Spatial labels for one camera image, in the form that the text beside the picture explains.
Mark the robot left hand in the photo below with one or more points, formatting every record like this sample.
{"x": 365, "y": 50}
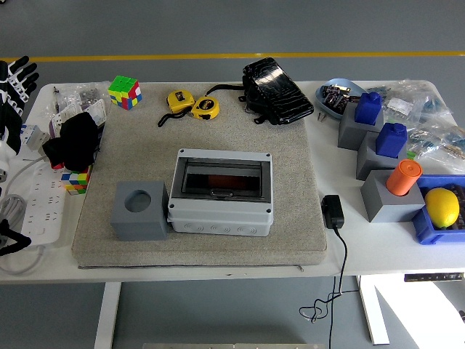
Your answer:
{"x": 12, "y": 102}

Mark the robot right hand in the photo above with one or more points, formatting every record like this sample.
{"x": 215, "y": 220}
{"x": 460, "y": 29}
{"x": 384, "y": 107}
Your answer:
{"x": 462, "y": 315}

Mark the transparent hinged box lid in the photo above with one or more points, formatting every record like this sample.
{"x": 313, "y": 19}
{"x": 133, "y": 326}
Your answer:
{"x": 221, "y": 178}

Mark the orange cylinder battery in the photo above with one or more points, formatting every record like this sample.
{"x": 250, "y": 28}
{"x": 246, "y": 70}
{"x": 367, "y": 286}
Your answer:
{"x": 227, "y": 180}
{"x": 403, "y": 178}

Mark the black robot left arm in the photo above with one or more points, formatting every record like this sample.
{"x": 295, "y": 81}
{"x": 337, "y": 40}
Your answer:
{"x": 9, "y": 238}

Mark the blue block battery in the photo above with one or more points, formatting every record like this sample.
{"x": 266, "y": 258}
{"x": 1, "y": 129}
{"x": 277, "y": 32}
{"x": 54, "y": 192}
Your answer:
{"x": 367, "y": 107}
{"x": 390, "y": 140}

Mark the grey electrical box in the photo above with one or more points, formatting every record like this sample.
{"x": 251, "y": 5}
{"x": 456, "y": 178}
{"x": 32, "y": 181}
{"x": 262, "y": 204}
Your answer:
{"x": 221, "y": 218}

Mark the white circuit breaker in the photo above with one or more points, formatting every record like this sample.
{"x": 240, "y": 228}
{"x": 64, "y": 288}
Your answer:
{"x": 36, "y": 138}

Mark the thin metal screwdriver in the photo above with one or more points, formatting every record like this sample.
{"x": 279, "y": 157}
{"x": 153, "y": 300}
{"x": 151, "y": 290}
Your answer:
{"x": 56, "y": 100}

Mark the black table control panel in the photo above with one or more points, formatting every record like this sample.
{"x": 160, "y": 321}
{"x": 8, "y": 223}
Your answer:
{"x": 434, "y": 277}

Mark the clear bags of screws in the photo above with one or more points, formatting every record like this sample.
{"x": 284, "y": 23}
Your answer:
{"x": 87, "y": 94}

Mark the black cloth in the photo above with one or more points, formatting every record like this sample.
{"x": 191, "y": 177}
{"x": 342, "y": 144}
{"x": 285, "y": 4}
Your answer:
{"x": 76, "y": 141}

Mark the white plug packet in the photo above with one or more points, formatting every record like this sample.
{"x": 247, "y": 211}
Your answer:
{"x": 100, "y": 113}

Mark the white table leg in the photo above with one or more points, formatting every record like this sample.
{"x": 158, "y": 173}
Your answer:
{"x": 107, "y": 316}
{"x": 374, "y": 320}

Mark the blue plastic bin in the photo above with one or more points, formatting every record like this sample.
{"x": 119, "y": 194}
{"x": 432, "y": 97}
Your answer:
{"x": 425, "y": 229}

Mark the colourful puzzle cube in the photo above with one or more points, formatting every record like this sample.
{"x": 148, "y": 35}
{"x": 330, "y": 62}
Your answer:
{"x": 125, "y": 92}
{"x": 74, "y": 181}

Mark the yellow lemon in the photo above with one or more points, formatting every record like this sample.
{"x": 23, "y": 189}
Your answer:
{"x": 441, "y": 207}

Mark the white power strip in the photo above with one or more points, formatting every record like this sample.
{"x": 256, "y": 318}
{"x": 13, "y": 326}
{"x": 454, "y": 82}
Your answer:
{"x": 43, "y": 218}

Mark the grey holder block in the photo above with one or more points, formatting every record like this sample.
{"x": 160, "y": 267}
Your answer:
{"x": 348, "y": 131}
{"x": 140, "y": 218}
{"x": 367, "y": 160}
{"x": 385, "y": 207}

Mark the yellow tape measure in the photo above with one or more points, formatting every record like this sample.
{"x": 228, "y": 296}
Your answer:
{"x": 205, "y": 107}
{"x": 178, "y": 100}

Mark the black power adapter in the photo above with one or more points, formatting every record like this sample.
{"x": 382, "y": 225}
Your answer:
{"x": 332, "y": 212}

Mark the green plastic piece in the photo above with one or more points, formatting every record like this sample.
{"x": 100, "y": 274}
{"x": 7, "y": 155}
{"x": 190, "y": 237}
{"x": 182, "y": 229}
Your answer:
{"x": 410, "y": 154}

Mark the clear bags of components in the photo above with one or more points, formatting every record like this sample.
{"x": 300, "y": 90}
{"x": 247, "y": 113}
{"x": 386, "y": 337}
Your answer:
{"x": 428, "y": 109}

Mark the grey-brown mat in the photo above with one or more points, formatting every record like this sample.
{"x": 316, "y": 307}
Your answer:
{"x": 236, "y": 251}

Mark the dark small components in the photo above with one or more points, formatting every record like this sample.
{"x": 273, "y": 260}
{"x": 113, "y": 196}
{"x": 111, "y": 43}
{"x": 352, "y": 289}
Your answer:
{"x": 336, "y": 96}

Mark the light blue bowl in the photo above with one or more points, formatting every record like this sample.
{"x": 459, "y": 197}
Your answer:
{"x": 321, "y": 103}

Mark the black glossy pouch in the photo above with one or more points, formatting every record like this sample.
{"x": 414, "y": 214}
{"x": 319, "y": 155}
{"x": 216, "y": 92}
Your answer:
{"x": 279, "y": 94}

